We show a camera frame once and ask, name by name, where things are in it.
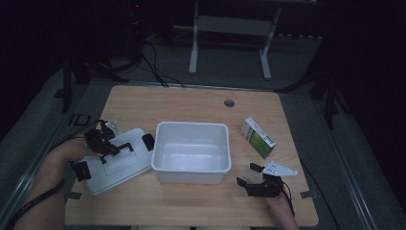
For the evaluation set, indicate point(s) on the white metal stand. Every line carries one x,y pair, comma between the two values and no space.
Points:
233,25

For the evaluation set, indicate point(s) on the green and white medicine box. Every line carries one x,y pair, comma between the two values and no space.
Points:
259,140

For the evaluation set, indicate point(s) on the person's left hand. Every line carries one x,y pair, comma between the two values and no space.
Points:
72,150

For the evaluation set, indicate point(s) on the person's right hand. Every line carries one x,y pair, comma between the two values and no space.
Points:
279,202

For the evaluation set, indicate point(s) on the black tripod stand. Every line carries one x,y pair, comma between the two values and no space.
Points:
67,89

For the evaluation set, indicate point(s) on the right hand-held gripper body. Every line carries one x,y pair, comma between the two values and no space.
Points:
266,188

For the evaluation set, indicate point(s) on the person's pale clothing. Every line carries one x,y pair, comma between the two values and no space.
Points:
159,228

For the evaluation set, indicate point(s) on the grey round table grommet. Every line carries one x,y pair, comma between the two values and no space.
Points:
229,103

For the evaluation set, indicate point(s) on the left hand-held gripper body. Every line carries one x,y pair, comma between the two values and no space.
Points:
97,140

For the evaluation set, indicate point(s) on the black metal stand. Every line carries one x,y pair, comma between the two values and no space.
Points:
330,105

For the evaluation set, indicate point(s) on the grey tape piece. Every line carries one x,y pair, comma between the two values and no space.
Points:
309,194
73,195

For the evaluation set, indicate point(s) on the white plastic storage box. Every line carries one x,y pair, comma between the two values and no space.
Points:
191,153

